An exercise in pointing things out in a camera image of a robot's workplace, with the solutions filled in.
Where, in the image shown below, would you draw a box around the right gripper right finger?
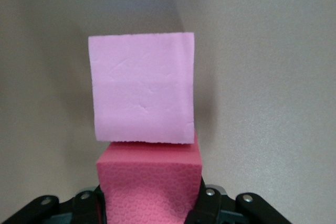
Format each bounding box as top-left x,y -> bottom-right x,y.
187,186 -> 287,224

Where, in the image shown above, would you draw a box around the brown paper table cover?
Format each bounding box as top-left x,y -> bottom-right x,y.
0,0 -> 336,224

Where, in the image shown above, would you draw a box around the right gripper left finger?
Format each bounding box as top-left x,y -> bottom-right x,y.
0,187 -> 106,224

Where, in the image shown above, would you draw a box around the pink foam cube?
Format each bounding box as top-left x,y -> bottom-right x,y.
88,31 -> 195,145

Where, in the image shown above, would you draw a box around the red foam cube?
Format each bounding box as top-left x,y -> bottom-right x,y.
96,132 -> 203,224

